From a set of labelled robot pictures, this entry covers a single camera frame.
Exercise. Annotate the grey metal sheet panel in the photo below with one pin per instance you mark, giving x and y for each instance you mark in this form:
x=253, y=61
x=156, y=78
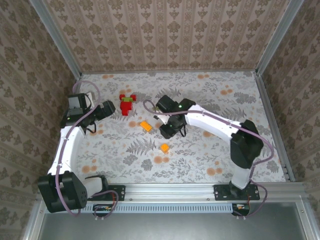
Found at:
x=175, y=227

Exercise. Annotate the small orange lego brick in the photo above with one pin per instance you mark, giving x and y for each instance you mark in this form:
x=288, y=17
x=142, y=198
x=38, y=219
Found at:
x=164, y=148

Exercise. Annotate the floral patterned table mat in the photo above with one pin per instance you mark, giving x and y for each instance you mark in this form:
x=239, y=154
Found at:
x=225, y=100

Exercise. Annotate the long orange lego brick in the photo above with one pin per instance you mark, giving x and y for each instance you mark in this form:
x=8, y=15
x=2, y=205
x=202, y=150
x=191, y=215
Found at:
x=146, y=126

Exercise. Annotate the aluminium corner post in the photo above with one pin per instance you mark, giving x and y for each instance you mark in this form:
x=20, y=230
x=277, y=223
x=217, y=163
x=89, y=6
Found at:
x=56, y=40
x=280, y=37

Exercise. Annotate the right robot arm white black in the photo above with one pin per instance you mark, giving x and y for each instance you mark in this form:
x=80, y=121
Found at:
x=212, y=122

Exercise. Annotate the aluminium frame bar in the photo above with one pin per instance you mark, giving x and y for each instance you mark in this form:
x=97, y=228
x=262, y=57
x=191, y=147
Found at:
x=303, y=220
x=31, y=228

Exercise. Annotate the thin aluminium edge rail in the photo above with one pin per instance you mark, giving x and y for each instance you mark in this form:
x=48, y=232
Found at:
x=170, y=72

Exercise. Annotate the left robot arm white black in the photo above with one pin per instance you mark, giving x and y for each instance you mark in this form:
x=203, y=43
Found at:
x=67, y=150

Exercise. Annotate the wide aluminium base rail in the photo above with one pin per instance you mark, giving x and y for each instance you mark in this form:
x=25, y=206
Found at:
x=170, y=191

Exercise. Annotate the long red lego brick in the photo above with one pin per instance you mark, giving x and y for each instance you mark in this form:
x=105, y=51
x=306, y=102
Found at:
x=126, y=105

